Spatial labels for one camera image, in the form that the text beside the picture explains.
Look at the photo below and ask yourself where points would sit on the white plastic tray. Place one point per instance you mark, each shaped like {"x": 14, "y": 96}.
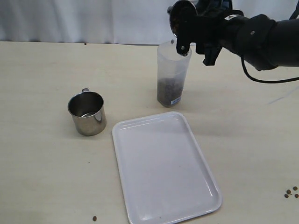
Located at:
{"x": 164, "y": 175}

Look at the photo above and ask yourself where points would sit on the white right zip tie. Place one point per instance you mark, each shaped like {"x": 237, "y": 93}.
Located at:
{"x": 290, "y": 92}

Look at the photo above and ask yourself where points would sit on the tall translucent plastic container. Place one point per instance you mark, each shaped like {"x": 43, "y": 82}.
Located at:
{"x": 171, "y": 73}

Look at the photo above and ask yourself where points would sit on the white curtain backdrop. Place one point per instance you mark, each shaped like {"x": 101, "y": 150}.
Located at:
{"x": 137, "y": 22}

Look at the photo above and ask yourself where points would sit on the steel mug with kibble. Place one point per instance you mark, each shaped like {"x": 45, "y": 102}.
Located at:
{"x": 179, "y": 12}

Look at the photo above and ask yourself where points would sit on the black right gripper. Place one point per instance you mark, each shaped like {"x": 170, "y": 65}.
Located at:
{"x": 204, "y": 29}

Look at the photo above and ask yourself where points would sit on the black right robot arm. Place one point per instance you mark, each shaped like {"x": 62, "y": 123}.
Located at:
{"x": 263, "y": 42}

